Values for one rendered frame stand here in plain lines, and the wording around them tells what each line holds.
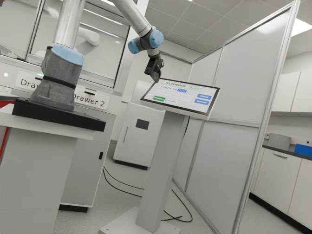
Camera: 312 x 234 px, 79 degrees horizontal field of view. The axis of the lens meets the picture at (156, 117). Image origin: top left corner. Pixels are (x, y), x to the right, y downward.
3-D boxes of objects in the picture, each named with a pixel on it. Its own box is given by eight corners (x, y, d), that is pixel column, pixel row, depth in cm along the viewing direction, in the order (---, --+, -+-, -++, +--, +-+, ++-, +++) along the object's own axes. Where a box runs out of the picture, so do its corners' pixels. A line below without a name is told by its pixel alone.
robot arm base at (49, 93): (79, 113, 72) (87, 88, 73) (34, 102, 62) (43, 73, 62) (66, 108, 83) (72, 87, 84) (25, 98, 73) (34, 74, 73)
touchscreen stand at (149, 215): (156, 270, 111) (202, 101, 112) (98, 233, 129) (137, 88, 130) (180, 232, 157) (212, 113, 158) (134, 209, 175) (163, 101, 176)
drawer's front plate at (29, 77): (61, 98, 134) (66, 83, 134) (14, 86, 125) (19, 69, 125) (62, 98, 136) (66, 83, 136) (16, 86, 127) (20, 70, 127)
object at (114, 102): (117, 115, 148) (122, 97, 148) (-46, 73, 117) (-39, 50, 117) (109, 110, 238) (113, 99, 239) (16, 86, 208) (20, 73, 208)
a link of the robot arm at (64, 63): (45, 74, 64) (57, 37, 65) (40, 76, 75) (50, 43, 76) (80, 87, 72) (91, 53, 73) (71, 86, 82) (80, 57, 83)
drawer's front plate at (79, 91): (106, 110, 143) (110, 96, 143) (65, 99, 135) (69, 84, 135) (106, 110, 145) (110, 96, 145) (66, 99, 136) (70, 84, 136)
